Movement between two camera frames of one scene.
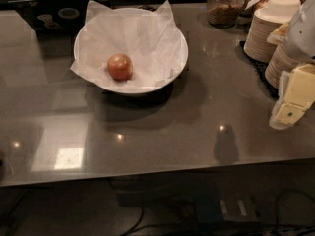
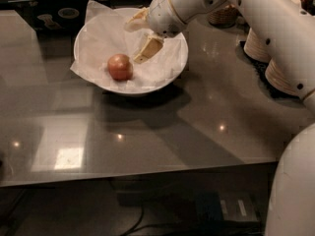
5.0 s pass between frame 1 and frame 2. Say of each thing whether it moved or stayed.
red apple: stayed
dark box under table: stayed
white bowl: stayed
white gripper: moved
